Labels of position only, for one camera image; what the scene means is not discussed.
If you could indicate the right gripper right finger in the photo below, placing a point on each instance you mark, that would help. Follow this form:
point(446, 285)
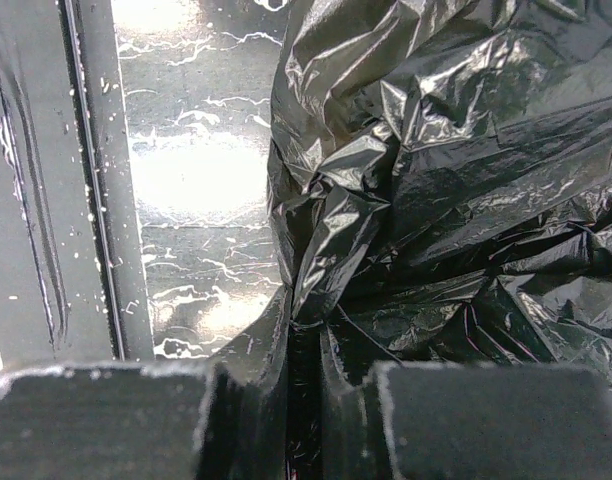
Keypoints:
point(386, 419)

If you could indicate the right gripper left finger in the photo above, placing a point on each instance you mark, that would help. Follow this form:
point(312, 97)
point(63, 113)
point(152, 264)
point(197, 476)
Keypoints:
point(223, 417)

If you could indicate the black trash bag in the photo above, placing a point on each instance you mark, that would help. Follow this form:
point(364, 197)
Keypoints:
point(440, 176)

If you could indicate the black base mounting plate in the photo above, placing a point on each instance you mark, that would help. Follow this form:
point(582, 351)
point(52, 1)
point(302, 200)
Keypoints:
point(72, 285)

